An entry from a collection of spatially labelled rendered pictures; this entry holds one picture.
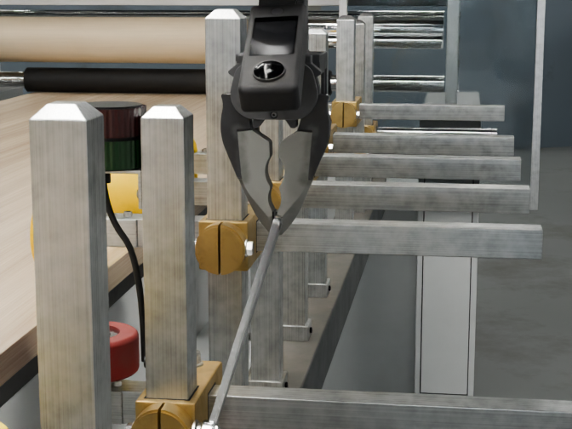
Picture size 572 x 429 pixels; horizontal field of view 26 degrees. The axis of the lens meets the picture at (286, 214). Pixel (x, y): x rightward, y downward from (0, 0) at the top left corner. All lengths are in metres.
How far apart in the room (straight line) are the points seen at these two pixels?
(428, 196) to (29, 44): 2.10
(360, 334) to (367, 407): 2.48
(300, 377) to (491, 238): 0.45
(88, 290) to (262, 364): 0.80
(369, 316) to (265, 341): 1.99
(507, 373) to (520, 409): 2.92
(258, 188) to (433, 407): 0.23
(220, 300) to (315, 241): 0.11
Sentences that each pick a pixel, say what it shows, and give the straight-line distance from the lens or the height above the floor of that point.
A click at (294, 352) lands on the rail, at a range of 1.72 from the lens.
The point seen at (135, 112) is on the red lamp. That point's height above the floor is 1.10.
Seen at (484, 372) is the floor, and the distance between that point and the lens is 3.96.
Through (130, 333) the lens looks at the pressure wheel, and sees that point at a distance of 1.07.
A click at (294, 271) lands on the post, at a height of 0.80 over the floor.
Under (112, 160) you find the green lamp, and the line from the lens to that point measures 0.97.
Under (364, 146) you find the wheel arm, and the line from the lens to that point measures 2.00.
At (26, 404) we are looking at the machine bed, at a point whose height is 0.78.
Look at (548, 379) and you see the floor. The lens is 3.93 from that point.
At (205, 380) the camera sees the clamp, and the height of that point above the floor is 0.87.
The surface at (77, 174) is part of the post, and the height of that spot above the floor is 1.09.
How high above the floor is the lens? 1.20
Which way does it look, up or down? 11 degrees down
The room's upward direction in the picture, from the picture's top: straight up
